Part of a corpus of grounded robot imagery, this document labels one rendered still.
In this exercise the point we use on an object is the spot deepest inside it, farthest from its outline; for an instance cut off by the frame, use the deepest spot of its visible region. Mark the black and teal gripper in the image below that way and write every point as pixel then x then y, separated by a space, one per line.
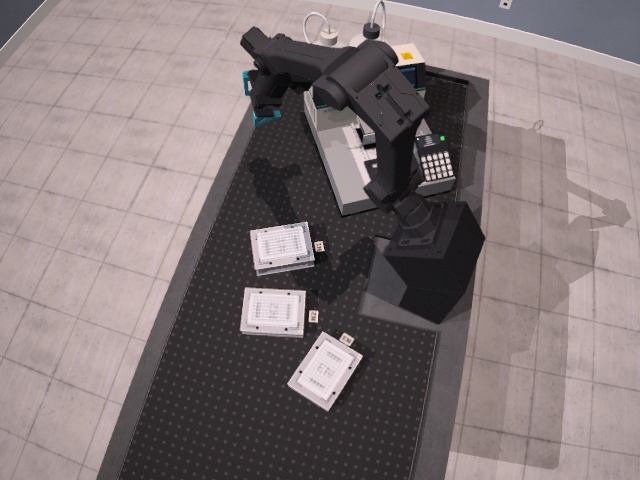
pixel 259 95

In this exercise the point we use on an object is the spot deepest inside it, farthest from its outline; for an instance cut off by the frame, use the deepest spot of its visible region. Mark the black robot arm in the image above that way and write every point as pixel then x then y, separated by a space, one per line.
pixel 355 83

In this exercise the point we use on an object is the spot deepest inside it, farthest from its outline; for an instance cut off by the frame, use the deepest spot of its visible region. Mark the white plastic bottle with black cap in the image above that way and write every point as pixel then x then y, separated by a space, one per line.
pixel 368 33

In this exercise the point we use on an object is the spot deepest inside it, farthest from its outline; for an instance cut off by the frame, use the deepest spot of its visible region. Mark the white multi-well plate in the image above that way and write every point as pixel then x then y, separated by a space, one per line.
pixel 316 371
pixel 291 244
pixel 257 316

